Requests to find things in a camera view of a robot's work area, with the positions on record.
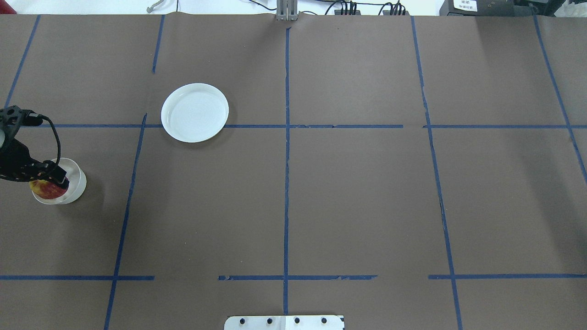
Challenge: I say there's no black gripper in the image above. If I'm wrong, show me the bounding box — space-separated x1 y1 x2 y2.
0 137 69 189

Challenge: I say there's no red yellow apple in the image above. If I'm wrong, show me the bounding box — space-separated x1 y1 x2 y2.
28 180 67 200

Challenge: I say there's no white bowl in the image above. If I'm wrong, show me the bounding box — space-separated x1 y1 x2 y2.
29 158 87 205

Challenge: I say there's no white plate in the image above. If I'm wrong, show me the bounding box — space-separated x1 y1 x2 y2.
160 83 229 143

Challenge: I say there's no black control box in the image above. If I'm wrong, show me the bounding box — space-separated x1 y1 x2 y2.
438 0 534 17

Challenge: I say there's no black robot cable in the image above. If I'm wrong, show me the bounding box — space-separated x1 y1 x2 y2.
28 114 62 172

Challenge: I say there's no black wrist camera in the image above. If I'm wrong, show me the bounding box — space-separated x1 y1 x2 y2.
0 106 44 148

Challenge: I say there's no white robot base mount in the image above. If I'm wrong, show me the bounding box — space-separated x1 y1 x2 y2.
224 315 345 330

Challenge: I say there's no aluminium frame post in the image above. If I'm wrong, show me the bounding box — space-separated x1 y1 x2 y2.
276 0 299 22

